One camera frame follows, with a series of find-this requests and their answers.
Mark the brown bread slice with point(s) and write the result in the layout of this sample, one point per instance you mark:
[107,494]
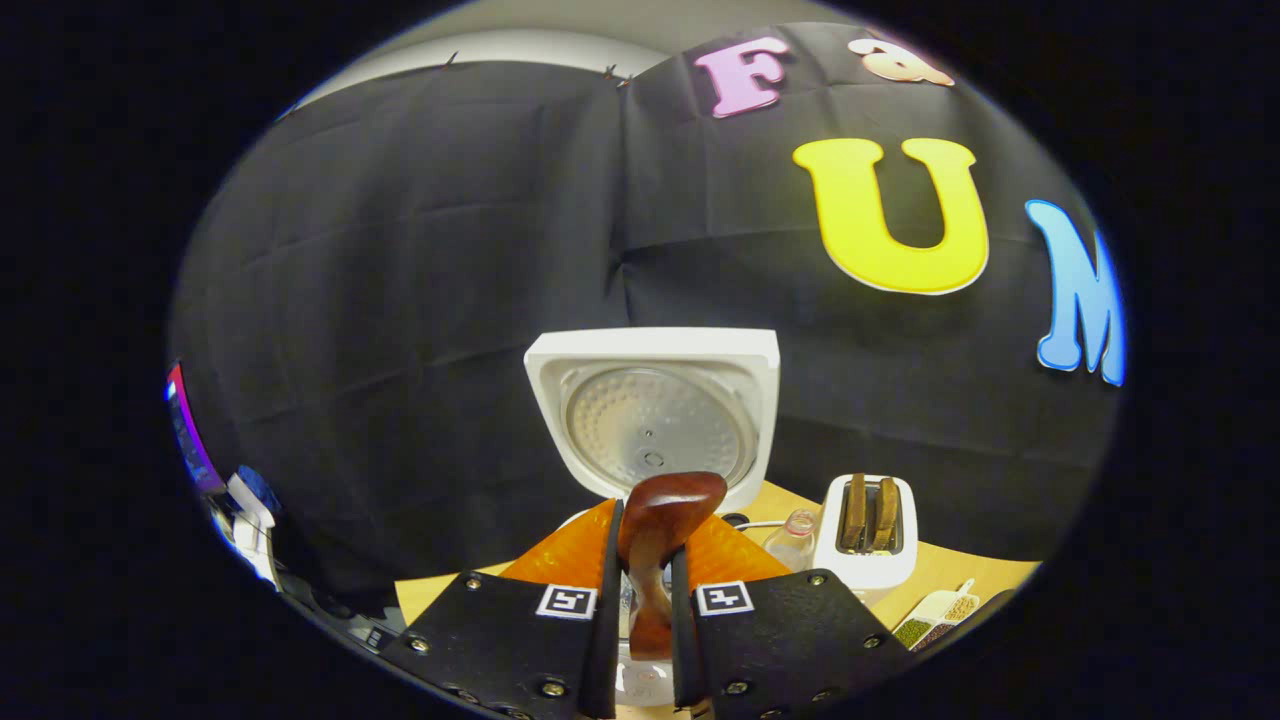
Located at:
[885,515]
[853,512]

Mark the purple lit screen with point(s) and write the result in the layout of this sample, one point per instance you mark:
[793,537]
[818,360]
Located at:
[190,440]

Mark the pile of green beans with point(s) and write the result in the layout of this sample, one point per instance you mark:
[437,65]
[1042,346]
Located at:
[910,633]

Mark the pile of soybeans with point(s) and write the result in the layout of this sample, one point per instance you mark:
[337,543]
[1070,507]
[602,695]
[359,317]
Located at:
[962,607]

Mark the white divided dish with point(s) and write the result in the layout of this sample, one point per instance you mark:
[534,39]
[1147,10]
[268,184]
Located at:
[940,605]

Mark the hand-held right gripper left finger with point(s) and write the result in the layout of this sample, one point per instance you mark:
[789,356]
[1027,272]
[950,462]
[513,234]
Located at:
[605,650]

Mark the white rice cooker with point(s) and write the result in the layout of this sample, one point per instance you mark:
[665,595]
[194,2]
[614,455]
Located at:
[650,350]

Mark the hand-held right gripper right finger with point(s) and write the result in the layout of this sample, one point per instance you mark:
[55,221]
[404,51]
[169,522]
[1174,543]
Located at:
[685,650]

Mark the clear plastic water bottle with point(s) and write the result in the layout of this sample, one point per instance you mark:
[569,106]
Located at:
[790,545]

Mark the brown wooden spoon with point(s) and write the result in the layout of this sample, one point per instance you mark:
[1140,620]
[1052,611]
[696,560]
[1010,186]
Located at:
[670,510]

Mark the pile of red beans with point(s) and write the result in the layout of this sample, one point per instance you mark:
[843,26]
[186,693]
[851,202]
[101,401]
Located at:
[935,636]

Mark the white and blue object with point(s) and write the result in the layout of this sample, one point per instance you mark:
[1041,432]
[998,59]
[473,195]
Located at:
[250,530]

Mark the white toaster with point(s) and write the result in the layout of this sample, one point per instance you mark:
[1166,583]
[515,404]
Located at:
[865,570]

